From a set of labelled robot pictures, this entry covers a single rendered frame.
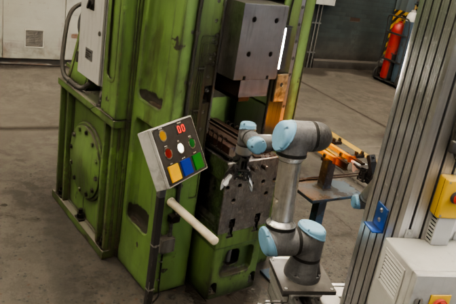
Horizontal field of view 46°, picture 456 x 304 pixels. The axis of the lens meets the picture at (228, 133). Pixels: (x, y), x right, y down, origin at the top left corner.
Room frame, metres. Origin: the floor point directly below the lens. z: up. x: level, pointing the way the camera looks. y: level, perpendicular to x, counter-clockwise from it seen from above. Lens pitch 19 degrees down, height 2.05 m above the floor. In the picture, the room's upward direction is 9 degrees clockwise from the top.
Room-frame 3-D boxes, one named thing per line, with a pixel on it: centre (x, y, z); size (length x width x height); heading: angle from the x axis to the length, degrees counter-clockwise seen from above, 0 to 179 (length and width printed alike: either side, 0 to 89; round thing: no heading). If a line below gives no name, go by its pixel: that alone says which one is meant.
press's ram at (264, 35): (3.03, 0.00, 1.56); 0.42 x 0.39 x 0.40; 39
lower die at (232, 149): (3.00, 0.03, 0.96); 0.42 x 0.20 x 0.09; 39
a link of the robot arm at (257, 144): (2.24, -0.14, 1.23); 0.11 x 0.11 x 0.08; 21
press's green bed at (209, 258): (3.04, 0.00, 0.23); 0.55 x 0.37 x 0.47; 39
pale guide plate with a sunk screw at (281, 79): (3.14, -0.26, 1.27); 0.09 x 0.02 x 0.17; 129
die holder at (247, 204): (3.04, 0.00, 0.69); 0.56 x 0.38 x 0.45; 39
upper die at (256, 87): (3.00, 0.03, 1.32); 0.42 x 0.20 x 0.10; 39
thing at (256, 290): (2.80, -0.13, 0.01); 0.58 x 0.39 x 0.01; 129
